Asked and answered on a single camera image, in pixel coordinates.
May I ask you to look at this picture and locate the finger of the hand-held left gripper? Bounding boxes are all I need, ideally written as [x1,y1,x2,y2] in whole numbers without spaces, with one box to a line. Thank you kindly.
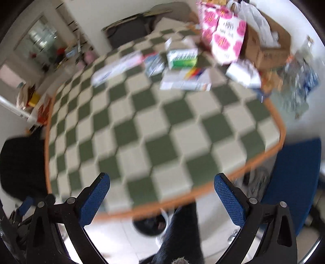
[18,196,36,216]

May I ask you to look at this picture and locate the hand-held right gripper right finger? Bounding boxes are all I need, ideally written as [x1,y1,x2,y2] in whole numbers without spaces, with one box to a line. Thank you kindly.
[214,173,298,264]

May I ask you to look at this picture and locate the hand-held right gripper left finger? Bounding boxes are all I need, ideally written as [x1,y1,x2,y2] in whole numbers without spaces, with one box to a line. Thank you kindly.
[25,173,111,264]

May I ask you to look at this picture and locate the grey trash bin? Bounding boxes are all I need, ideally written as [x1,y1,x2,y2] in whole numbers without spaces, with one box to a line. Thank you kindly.
[132,211,170,238]

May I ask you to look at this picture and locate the black jacket on chair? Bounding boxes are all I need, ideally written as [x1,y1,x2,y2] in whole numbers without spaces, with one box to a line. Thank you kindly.
[0,132,51,201]

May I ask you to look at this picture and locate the person's dark trouser legs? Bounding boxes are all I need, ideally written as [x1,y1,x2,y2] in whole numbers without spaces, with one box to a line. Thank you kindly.
[138,200,206,264]

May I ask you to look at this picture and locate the green white checkered tablecloth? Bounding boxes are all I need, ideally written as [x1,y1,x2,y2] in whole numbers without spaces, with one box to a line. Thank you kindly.
[44,25,287,221]

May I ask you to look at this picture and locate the red gift box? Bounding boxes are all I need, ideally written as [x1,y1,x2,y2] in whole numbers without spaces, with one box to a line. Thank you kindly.
[37,98,52,125]

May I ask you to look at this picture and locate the yellow bin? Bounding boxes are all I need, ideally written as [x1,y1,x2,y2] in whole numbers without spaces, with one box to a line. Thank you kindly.
[28,93,41,107]

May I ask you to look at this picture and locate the pile of clothes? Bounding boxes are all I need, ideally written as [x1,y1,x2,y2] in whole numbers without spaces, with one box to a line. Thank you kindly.
[16,84,36,109]

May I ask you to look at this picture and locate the clear plastic bottle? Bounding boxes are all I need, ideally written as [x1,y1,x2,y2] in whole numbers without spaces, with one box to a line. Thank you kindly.
[278,36,315,120]

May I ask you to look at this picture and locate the crumpled white tissue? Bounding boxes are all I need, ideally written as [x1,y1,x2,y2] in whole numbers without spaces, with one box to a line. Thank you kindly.
[225,60,262,89]

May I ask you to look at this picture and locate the white box with colour stripes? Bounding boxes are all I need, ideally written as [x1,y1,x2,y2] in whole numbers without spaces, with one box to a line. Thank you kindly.
[160,67,212,92]

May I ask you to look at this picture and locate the orange snack packet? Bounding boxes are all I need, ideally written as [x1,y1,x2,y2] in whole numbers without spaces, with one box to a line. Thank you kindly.
[260,68,283,93]

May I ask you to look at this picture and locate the long white toothpaste box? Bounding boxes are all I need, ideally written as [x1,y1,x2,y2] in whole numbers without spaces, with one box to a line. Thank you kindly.
[91,51,144,88]

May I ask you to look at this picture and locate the blue label bottle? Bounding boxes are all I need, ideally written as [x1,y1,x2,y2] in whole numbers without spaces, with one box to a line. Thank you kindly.
[303,68,321,94]

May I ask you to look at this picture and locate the open green white box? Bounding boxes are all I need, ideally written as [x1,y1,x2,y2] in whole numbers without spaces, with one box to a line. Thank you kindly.
[165,38,199,70]

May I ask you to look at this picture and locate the brown cardboard box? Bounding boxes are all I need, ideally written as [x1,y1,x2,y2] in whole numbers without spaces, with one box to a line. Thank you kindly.
[240,10,292,71]

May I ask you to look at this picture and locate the pink patterned bag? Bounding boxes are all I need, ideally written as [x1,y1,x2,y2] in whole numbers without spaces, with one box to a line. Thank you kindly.
[197,1,247,66]

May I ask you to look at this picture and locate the white plastic bag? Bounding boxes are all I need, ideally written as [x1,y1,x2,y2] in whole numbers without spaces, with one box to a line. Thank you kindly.
[227,0,280,49]

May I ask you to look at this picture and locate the white pillow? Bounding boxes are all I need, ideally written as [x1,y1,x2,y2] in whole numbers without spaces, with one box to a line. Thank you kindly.
[152,16,193,32]

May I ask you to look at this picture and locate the grey cushion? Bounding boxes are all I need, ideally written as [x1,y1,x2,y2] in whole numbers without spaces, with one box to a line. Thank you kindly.
[150,2,193,21]

